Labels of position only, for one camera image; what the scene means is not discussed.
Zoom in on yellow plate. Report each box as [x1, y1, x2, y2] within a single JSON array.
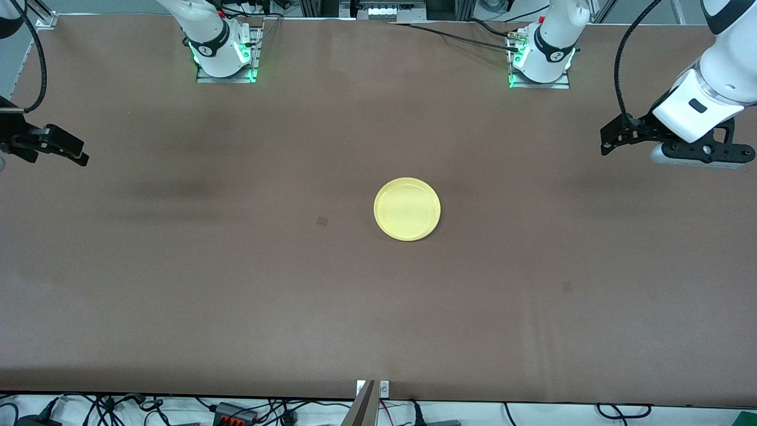
[[373, 177, 441, 242]]

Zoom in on grey terminal block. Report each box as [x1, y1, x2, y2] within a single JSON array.
[[367, 2, 428, 22]]

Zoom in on black power strip orange switches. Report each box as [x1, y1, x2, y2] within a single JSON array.
[[213, 402, 258, 426]]

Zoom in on black power plug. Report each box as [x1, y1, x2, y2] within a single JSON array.
[[408, 401, 462, 426]]

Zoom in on brown wooden beam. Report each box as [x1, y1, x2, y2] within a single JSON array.
[[342, 380, 379, 426]]

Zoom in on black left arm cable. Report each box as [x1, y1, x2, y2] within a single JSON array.
[[614, 0, 663, 119]]

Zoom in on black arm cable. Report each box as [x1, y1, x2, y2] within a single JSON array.
[[614, 0, 663, 119], [0, 0, 47, 113]]

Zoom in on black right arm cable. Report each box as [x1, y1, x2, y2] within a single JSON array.
[[0, 0, 47, 113]]

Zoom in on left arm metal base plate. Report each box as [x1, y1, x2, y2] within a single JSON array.
[[509, 30, 571, 90]]

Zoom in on black cable on table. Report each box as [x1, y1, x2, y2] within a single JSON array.
[[390, 21, 522, 51]]

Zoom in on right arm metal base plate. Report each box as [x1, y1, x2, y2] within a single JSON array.
[[196, 24, 263, 83]]

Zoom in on black looped floor cable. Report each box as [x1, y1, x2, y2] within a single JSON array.
[[596, 404, 652, 421]]

